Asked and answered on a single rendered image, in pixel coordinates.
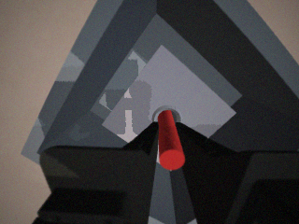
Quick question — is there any red cylinder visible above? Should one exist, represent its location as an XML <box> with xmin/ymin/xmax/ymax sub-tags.
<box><xmin>158</xmin><ymin>110</ymin><xmax>185</xmax><ymax>170</ymax></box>

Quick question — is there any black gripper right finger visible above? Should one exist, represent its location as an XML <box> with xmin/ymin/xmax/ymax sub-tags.
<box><xmin>175</xmin><ymin>122</ymin><xmax>299</xmax><ymax>224</ymax></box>

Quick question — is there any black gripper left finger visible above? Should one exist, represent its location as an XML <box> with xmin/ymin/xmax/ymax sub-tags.
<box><xmin>39</xmin><ymin>121</ymin><xmax>159</xmax><ymax>224</ymax></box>

